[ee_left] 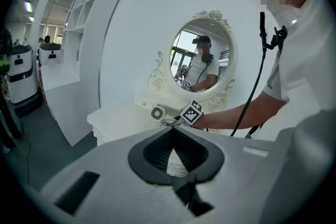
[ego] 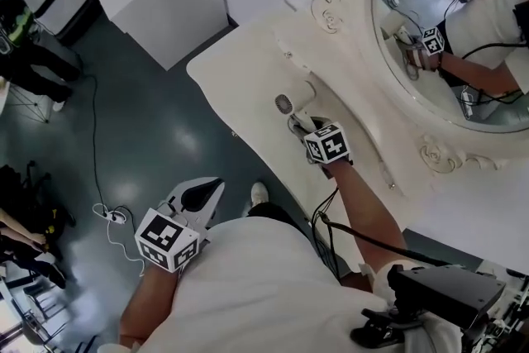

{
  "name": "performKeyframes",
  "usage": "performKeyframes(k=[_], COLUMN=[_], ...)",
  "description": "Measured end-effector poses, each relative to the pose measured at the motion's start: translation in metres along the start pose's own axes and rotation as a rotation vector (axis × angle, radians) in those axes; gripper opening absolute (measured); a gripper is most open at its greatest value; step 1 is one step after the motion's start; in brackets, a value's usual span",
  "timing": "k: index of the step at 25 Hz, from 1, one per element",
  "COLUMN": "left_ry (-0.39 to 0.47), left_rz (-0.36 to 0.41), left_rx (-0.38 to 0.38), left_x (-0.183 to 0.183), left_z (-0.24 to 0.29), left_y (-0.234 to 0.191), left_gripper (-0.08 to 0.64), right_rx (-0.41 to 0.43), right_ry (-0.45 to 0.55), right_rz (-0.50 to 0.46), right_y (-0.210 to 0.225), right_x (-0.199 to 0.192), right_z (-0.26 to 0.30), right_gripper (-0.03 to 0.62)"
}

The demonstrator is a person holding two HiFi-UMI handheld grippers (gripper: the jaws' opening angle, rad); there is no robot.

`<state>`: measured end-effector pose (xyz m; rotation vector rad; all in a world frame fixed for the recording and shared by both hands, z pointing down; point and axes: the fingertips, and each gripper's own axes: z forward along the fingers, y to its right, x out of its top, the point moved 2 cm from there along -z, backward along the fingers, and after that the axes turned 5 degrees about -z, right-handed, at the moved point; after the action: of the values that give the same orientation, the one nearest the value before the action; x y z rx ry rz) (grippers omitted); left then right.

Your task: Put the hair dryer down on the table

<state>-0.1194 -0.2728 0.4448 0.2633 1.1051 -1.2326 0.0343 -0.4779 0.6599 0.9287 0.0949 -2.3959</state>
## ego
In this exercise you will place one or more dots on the person's right forearm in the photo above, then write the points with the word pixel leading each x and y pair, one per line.
pixel 363 211

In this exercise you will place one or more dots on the white power strip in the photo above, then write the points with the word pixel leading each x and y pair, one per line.
pixel 112 216

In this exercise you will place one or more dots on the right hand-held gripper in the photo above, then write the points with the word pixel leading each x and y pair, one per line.
pixel 330 144

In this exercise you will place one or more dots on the white partition cabinet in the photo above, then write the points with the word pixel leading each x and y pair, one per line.
pixel 165 0

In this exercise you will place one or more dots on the person's white shoe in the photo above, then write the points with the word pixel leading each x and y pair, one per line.
pixel 259 194

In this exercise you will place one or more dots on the black device box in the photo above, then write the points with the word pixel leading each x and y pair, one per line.
pixel 454 293

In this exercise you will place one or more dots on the person's black trousers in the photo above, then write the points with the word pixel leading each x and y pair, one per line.
pixel 273 213

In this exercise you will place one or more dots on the black clip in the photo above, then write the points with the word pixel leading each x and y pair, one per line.
pixel 380 326

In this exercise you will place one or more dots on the white dressing table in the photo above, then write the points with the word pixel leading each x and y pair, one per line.
pixel 248 95

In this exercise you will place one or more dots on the white hair dryer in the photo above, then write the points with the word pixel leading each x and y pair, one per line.
pixel 303 93

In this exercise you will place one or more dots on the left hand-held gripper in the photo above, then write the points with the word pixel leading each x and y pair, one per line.
pixel 165 237

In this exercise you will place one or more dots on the person's white shirt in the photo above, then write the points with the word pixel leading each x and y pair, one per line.
pixel 256 285

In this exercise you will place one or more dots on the person's left forearm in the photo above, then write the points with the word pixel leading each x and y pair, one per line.
pixel 149 301

